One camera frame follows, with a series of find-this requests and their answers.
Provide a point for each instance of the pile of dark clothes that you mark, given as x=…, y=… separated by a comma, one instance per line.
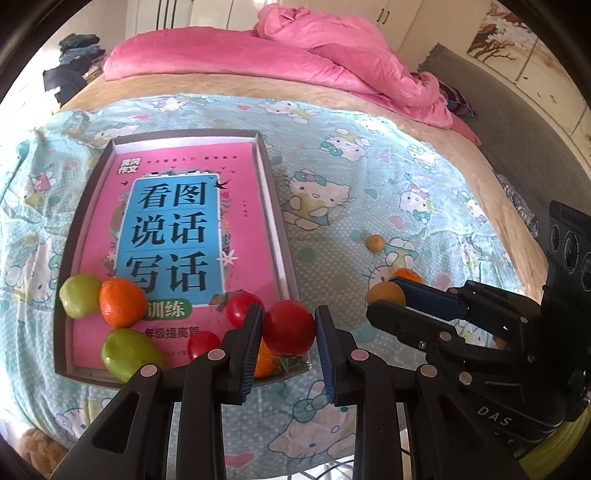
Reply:
x=74, y=60

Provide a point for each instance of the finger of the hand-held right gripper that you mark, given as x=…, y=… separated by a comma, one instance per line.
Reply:
x=397, y=321
x=429, y=300

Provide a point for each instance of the small red tomato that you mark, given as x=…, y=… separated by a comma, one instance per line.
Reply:
x=203, y=345

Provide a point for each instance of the large green fruit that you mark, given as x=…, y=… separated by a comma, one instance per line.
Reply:
x=129, y=355

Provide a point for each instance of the tree wall picture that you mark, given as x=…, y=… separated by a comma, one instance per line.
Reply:
x=503, y=27

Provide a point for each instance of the yellow green cloth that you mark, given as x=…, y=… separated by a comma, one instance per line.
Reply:
x=558, y=454

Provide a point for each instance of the dark patterned pillow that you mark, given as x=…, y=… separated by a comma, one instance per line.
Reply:
x=457, y=99

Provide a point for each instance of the grey shallow cardboard box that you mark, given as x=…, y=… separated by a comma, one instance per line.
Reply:
x=277, y=221

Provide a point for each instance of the brown kiwi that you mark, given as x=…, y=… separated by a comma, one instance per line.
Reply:
x=375, y=243
x=385, y=293

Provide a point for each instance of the red tomato with stem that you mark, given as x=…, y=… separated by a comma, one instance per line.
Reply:
x=241, y=308
x=288, y=327

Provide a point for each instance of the tan fluffy rug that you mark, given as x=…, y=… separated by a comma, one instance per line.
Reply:
x=39, y=447

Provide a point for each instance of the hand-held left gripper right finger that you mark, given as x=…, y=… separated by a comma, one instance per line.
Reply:
x=327, y=357

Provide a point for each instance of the grey patterned cloth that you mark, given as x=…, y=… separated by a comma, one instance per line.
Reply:
x=517, y=203

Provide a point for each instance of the orange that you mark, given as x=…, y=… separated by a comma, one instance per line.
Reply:
x=122, y=302
x=265, y=364
x=408, y=274

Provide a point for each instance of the small green fruit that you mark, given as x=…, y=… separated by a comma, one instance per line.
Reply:
x=81, y=295

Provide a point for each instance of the pink quilt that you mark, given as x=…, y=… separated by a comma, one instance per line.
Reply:
x=277, y=50

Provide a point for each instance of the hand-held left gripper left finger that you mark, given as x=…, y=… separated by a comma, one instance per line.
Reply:
x=248, y=353

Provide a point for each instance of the blue printed cat blanket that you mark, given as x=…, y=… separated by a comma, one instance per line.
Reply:
x=392, y=175

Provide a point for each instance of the pink and blue book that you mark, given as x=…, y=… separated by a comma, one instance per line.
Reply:
x=175, y=230

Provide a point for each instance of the grey headboard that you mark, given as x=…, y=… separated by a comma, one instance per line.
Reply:
x=517, y=138

